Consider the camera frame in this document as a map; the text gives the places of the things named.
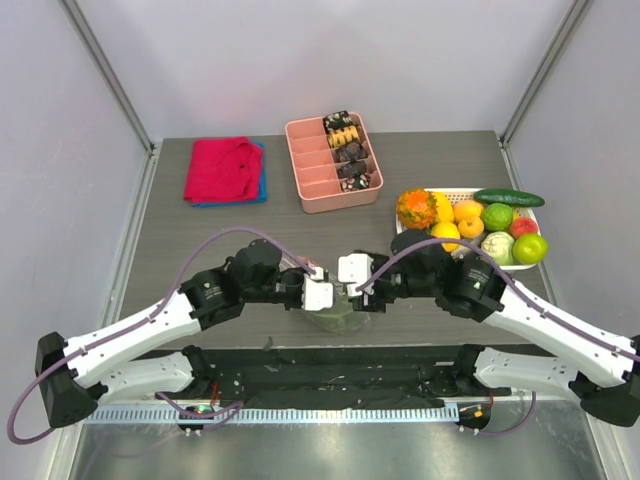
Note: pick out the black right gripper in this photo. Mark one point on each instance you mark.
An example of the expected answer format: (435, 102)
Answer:
(375, 298)

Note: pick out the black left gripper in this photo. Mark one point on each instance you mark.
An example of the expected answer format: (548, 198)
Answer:
(300, 275)

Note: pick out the clear polka dot zip bag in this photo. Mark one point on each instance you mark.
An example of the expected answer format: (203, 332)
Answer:
(339, 292)

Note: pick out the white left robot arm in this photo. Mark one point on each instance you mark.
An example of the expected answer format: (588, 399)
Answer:
(80, 365)

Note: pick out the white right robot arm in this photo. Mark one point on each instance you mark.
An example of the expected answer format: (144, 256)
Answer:
(593, 367)

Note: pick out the orange spiky fruit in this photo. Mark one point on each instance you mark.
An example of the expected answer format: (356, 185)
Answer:
(416, 209)

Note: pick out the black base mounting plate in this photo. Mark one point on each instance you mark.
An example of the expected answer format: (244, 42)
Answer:
(358, 378)

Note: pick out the blue folded shirt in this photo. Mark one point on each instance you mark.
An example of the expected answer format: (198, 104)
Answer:
(261, 175)

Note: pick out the orange peach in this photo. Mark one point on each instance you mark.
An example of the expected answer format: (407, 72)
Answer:
(466, 209)

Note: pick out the white perforated fruit basket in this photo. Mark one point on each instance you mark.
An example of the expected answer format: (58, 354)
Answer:
(454, 197)

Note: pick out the pale green cabbage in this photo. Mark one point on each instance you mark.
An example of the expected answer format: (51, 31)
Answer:
(499, 246)

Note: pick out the pink divided tray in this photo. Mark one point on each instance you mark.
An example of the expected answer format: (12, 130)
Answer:
(315, 168)

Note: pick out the dark sushi roll lower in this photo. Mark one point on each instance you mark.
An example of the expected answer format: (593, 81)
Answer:
(354, 168)

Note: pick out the red folded shirt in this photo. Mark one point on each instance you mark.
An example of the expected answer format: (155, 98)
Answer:
(220, 170)

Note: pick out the dark sushi roll middle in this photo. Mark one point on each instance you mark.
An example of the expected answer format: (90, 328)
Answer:
(350, 152)

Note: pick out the pink peach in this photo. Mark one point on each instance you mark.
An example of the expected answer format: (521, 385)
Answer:
(523, 226)

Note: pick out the lime green apple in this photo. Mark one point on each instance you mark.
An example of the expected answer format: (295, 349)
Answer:
(530, 249)

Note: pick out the green cucumber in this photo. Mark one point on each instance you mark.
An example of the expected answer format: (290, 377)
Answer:
(514, 198)

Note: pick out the yellow patterned sushi roll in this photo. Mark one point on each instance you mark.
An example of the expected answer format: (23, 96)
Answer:
(343, 136)

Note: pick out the dark patterned sushi roll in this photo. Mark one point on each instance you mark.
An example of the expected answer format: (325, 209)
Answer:
(337, 121)

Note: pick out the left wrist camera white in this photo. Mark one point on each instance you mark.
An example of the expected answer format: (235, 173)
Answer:
(318, 291)

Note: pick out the white slotted cable duct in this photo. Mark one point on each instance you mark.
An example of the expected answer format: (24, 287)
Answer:
(160, 414)

